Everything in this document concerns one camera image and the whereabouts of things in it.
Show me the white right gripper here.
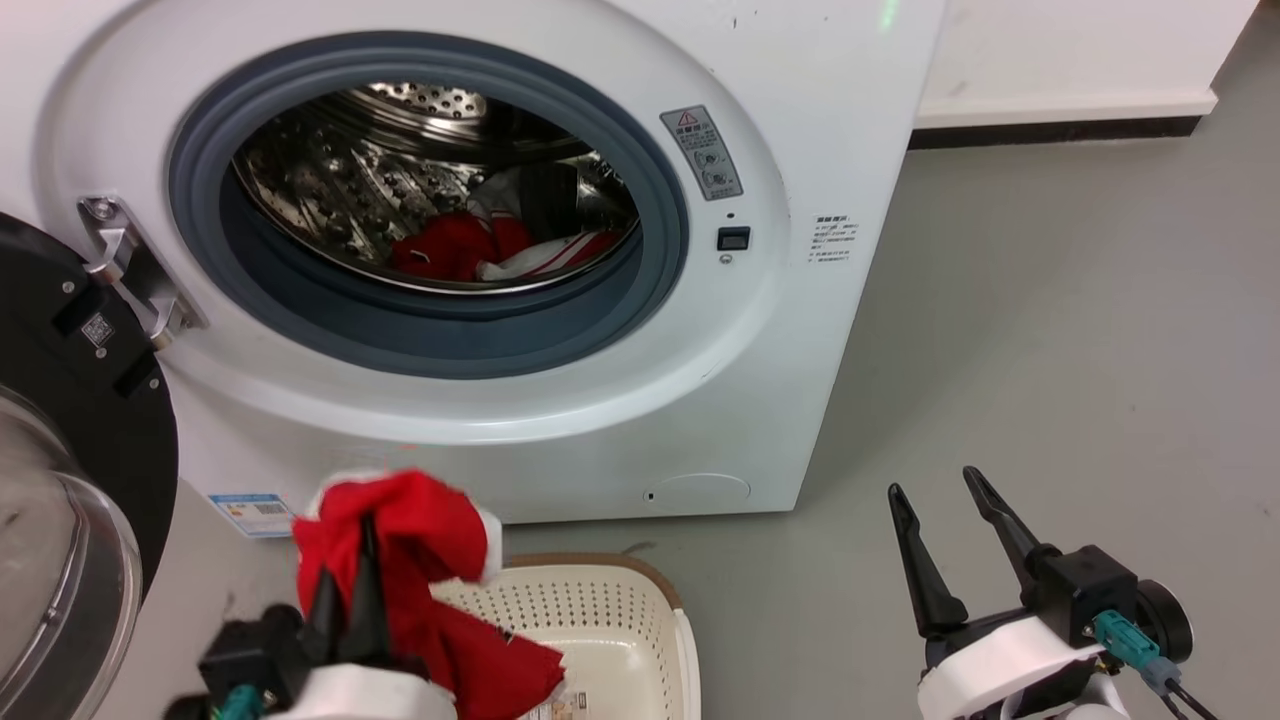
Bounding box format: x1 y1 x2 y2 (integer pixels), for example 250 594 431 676
887 466 1132 720

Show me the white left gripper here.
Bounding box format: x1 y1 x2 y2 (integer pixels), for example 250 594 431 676
264 511 460 720

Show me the red cloth with white trim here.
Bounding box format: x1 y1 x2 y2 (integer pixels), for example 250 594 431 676
291 469 567 720

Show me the cream perforated laundry basket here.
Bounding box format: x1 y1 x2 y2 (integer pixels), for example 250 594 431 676
430 553 702 720

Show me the white front-load washing machine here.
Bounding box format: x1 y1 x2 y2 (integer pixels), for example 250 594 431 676
0 0 947 525

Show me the blue energy label sticker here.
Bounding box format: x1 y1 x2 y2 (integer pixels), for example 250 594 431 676
208 492 298 540

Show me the round filter cover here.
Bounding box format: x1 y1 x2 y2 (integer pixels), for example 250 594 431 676
642 472 752 508

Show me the grey rubber door gasket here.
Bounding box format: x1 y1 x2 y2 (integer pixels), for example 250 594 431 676
167 31 691 381

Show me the black round washer door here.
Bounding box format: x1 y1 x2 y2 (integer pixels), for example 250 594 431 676
0 210 180 720

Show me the small text sticker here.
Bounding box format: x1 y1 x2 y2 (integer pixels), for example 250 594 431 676
808 213 863 265

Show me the white garment with red stripes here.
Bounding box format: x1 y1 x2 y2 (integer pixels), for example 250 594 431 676
474 230 627 284

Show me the metal door hinge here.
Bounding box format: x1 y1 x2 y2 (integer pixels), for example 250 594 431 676
78 196 209 351

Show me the perforated steel washer drum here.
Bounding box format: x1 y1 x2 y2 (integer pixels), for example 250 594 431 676
232 82 641 295

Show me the black and white garment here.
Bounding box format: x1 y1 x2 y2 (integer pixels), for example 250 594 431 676
464 160 641 248

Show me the grey warning label sticker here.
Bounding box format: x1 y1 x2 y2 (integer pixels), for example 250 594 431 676
660 105 744 202

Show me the teal connector with black cable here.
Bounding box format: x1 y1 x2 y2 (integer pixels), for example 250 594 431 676
210 683 269 720
1092 610 1223 720

